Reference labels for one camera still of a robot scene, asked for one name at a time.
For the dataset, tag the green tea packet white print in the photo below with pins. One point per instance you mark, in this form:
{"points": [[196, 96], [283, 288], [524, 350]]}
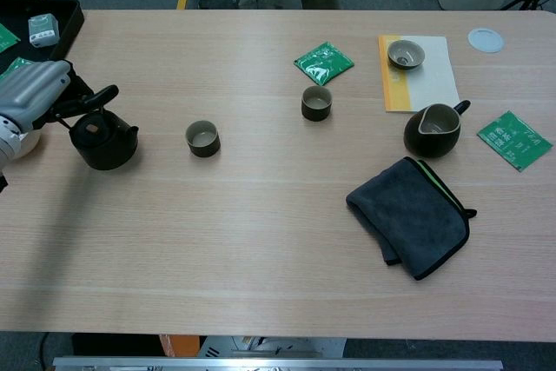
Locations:
{"points": [[514, 141]]}

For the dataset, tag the green tea packet clear window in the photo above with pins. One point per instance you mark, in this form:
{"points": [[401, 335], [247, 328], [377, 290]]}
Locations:
{"points": [[323, 62]]}

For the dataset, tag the dark ceramic teacup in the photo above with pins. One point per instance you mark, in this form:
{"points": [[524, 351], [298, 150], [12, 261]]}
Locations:
{"points": [[202, 148], [316, 114]]}

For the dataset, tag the dark ceramic fairness pitcher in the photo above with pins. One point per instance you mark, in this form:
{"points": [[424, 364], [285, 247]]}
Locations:
{"points": [[428, 146]]}

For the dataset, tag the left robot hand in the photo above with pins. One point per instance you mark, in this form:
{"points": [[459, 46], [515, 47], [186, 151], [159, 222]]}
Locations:
{"points": [[30, 88]]}

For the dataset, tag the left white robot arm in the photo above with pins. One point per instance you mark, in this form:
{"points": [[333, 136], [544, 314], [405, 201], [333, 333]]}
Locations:
{"points": [[6, 145]]}

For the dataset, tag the grey microfiber towel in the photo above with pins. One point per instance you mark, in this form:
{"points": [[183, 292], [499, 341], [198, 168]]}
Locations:
{"points": [[412, 219]]}

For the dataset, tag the grey ceramic tea bowl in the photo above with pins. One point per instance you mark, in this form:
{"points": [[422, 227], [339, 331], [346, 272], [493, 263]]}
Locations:
{"points": [[397, 52]]}

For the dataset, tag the grey-green wrapped tea box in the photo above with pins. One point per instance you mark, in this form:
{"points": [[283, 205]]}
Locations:
{"points": [[43, 32]]}

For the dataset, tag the green tea packet white label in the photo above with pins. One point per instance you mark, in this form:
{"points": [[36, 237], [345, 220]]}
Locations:
{"points": [[15, 67]]}

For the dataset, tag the white round bowl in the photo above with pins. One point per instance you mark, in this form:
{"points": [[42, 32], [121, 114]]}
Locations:
{"points": [[31, 143]]}

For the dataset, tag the black plastic tray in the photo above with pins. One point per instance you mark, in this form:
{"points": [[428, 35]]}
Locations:
{"points": [[69, 15]]}

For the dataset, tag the black cast iron teapot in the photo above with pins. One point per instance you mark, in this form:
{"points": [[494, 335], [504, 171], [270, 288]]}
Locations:
{"points": [[106, 149]]}

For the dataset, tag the yellow and white booklet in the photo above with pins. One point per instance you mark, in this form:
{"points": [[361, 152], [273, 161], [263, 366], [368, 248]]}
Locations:
{"points": [[434, 84]]}

